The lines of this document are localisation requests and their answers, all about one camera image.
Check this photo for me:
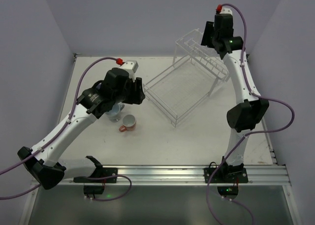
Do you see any coral orange mug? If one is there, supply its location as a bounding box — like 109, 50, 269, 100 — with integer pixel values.
119, 114, 136, 132

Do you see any pale grey footed cup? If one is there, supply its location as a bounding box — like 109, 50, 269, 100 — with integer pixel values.
105, 102, 125, 122

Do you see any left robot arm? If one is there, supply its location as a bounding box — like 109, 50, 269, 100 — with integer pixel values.
18, 67, 145, 190

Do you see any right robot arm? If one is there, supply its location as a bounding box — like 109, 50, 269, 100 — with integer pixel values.
201, 8, 269, 183

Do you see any clear acrylic dish rack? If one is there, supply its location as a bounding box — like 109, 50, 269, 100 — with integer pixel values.
143, 29, 230, 127

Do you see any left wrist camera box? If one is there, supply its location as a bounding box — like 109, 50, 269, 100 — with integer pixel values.
116, 58, 139, 80

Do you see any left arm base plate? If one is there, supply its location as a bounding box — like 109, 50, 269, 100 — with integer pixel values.
73, 156, 118, 183

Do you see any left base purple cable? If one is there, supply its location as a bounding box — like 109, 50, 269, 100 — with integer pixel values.
83, 174, 133, 202

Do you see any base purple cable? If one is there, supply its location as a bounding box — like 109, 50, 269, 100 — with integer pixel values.
206, 180, 255, 225
83, 174, 133, 202

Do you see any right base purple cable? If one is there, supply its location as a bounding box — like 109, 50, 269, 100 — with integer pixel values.
206, 180, 255, 225

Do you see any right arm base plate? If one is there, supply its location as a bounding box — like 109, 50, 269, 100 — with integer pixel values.
203, 162, 249, 184

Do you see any aluminium mounting rail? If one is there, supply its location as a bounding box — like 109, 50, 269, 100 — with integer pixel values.
31, 163, 291, 186

